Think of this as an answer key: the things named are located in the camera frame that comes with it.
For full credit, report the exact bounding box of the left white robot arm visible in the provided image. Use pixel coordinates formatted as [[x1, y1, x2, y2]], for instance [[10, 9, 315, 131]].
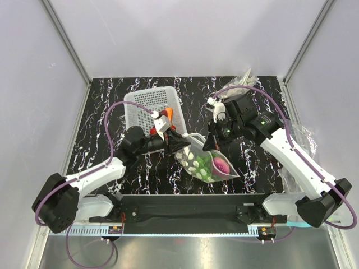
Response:
[[32, 126, 190, 234]]

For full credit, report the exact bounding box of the orange papaya slice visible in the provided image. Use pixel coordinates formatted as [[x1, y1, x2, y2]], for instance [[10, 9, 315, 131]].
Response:
[[159, 107, 173, 123]]

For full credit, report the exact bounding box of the green lettuce head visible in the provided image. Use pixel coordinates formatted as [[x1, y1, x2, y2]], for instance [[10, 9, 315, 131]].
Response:
[[192, 153, 217, 183]]

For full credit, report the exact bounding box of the back bag of slices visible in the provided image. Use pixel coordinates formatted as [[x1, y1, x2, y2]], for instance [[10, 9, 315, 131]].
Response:
[[215, 68, 259, 99]]

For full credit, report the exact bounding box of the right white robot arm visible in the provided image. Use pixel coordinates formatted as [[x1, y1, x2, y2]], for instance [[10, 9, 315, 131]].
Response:
[[203, 96, 352, 228]]

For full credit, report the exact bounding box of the red cherry bunch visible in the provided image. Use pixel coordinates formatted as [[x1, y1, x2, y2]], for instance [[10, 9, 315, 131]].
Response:
[[150, 125, 176, 139]]

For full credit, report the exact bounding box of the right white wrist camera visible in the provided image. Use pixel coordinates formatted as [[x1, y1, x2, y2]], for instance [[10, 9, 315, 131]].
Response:
[[206, 97, 225, 123]]

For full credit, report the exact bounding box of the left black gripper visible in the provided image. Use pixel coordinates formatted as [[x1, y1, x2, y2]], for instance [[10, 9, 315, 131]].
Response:
[[135, 128, 191, 156]]

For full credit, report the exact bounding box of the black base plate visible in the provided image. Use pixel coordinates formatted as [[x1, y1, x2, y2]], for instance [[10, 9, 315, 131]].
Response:
[[89, 194, 267, 224]]

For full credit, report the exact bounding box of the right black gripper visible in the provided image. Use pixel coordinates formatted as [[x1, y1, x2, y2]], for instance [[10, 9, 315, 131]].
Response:
[[203, 117, 243, 152]]

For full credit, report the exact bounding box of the white slotted cable duct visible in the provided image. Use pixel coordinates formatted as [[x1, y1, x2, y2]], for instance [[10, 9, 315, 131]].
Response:
[[62, 225, 259, 238]]

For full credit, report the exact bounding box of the purple onion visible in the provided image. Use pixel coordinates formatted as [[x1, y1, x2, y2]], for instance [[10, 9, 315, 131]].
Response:
[[212, 157, 231, 177]]

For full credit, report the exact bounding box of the right aluminium frame post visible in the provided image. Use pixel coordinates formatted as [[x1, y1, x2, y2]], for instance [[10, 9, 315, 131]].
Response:
[[283, 0, 336, 84]]

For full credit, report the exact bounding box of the left aluminium frame post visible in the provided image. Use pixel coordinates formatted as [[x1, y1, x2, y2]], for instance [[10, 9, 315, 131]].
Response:
[[40, 0, 92, 86]]

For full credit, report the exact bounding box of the crumpled clear bags pile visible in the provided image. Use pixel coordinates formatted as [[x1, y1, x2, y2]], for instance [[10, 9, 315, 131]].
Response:
[[280, 120, 319, 197]]

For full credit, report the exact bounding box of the white perforated plastic basket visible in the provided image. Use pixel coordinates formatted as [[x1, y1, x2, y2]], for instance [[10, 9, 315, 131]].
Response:
[[123, 86, 188, 135]]

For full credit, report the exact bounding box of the blue-zip bag of slices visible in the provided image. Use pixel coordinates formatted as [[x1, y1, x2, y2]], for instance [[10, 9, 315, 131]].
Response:
[[286, 221, 311, 228]]

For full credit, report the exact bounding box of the aluminium frame post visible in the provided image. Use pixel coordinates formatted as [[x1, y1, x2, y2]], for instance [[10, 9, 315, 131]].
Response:
[[283, 0, 336, 84], [40, 0, 92, 86]]

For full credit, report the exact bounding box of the zip bag with white slices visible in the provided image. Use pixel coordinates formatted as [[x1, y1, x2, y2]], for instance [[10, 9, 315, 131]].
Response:
[[174, 133, 239, 183]]

